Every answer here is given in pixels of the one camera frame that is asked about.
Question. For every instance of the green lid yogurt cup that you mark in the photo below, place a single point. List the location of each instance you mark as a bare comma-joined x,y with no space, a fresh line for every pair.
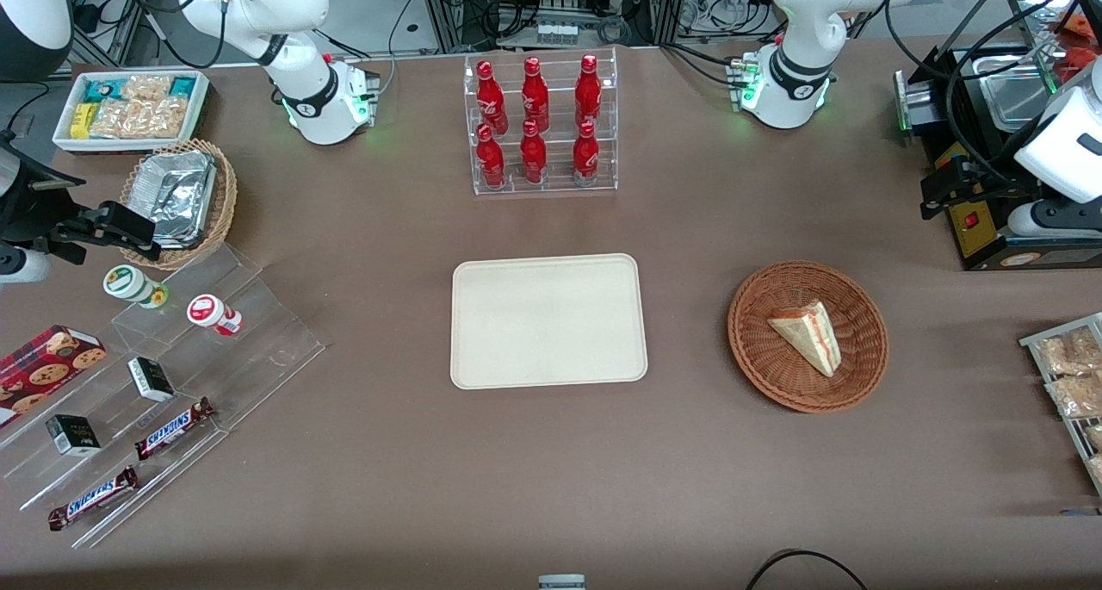
129,282

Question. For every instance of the red cola bottle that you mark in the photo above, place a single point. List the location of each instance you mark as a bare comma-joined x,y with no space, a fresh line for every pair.
588,93
533,158
491,99
535,97
585,156
490,161

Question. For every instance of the black food warmer machine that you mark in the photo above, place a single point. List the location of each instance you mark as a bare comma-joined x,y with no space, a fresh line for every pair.
964,228

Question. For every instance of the light wicker basket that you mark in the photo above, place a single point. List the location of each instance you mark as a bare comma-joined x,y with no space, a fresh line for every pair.
222,202

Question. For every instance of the teal snack packet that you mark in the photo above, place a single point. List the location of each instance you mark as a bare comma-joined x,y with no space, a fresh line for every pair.
102,89
182,85

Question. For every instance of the yellow snack packet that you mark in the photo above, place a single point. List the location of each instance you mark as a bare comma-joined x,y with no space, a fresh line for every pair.
83,121

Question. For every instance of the white rectangular snack box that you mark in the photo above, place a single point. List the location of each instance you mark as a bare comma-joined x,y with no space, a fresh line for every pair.
200,112

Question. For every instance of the clear acrylic bottle rack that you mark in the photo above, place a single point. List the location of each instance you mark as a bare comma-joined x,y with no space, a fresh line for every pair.
555,185

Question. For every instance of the triangular sandwich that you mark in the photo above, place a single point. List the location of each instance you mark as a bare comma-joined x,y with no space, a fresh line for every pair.
807,336

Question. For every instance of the red lid yogurt cup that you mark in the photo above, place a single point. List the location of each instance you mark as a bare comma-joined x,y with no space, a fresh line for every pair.
207,310

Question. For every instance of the tray of wrapped pastries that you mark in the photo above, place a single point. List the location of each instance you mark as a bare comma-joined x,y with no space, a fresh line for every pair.
1033,340

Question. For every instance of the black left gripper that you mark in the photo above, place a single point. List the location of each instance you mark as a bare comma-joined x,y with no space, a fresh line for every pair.
981,177

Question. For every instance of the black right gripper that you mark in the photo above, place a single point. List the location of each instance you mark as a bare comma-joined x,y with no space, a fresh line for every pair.
26,211

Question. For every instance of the stacked aluminium foil containers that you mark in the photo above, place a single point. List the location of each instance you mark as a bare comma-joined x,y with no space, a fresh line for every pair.
176,195

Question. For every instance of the round brown wicker basket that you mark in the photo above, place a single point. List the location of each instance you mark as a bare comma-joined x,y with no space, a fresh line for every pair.
775,375

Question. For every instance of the clear bag of pastries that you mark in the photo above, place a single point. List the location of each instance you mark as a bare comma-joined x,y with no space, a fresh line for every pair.
1095,437
1076,396
1067,353

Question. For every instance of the beige plastic tray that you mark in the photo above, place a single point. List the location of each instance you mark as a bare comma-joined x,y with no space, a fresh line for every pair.
548,321

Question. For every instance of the red sausage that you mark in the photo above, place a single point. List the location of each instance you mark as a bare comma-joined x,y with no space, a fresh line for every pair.
1086,26
1080,63

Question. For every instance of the Snickers chocolate bar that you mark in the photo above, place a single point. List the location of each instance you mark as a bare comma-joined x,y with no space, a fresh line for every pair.
93,497
175,428

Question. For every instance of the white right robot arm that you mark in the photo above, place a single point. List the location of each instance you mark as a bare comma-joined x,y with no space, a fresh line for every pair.
297,9

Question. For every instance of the stainless steel pan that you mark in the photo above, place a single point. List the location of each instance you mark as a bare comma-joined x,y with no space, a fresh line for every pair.
1012,90

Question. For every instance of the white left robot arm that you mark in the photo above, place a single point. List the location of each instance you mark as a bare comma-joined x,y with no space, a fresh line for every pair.
805,30

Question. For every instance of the clear acrylic stepped shelf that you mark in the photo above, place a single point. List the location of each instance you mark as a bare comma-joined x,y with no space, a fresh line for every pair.
250,357

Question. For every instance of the aluminium profile frame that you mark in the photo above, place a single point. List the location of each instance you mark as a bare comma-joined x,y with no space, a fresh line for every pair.
448,9

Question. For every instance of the white power strip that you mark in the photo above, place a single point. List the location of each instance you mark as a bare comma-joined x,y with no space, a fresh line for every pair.
557,33

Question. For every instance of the red plaid cookie box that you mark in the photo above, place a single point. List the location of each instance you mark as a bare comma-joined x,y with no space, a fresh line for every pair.
47,368

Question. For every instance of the small grey device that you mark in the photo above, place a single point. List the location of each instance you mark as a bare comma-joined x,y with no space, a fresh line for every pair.
561,582

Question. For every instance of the clear cracker bag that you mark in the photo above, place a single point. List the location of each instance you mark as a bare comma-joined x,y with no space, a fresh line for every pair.
138,119
146,86

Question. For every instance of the small black carton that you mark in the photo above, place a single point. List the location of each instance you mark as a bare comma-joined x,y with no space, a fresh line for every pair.
151,379
73,435

